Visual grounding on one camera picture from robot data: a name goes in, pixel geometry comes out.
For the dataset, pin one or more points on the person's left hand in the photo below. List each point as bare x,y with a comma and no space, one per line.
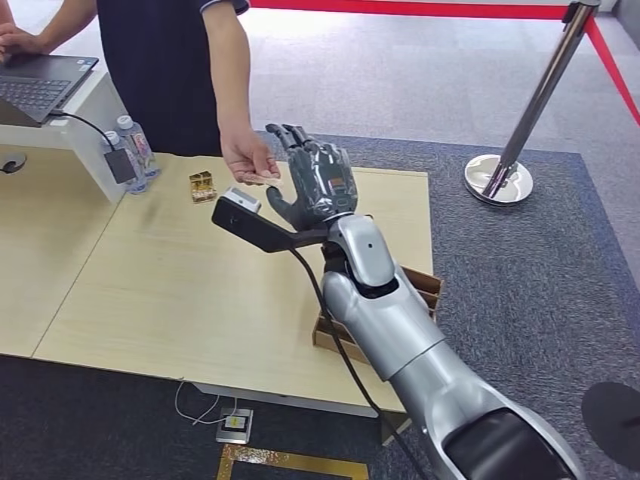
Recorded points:
244,156

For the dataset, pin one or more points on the person's right hand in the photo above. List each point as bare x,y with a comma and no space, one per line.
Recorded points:
17,41

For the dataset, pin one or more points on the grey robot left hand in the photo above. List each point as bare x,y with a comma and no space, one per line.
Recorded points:
320,185

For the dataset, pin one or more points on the pale pink card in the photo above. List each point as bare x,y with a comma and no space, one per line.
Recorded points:
267,181

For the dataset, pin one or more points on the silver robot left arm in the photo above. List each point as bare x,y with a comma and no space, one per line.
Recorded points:
390,318

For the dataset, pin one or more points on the person's left forearm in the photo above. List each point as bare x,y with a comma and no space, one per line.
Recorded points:
227,73

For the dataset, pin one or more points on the person's right forearm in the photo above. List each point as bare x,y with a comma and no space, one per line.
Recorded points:
67,23

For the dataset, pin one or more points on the person's torso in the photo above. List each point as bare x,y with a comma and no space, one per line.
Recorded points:
160,79

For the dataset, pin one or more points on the brown wooden card tray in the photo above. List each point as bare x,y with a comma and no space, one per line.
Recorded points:
425,285

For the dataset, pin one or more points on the dark grey laptop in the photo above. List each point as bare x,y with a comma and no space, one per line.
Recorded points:
35,83

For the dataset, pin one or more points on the small gold box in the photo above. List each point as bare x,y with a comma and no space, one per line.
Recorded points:
202,187

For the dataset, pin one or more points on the black round desk grommet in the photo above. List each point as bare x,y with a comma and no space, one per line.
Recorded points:
12,164

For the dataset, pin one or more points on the white laptop stand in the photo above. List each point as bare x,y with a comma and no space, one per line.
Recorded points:
84,139

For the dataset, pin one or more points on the clear plastic water bottle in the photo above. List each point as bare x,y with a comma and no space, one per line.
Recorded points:
137,180
140,149

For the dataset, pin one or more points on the black power adapter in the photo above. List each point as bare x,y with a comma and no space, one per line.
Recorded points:
120,166

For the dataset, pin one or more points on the red barrier belt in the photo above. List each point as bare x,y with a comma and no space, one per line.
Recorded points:
615,73
400,8

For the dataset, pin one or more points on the metal floor socket box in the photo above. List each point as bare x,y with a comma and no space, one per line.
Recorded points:
234,425

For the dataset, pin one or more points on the yellow floor tape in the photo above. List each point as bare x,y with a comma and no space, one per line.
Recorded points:
295,462

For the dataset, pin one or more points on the black round disc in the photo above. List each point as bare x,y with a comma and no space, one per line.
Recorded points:
612,424

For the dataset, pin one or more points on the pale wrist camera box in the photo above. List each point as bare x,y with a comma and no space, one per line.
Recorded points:
242,199

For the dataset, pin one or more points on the black camera bracket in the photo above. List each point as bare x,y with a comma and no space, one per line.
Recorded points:
250,228

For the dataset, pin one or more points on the chrome stanchion post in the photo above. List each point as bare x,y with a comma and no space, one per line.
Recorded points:
540,93

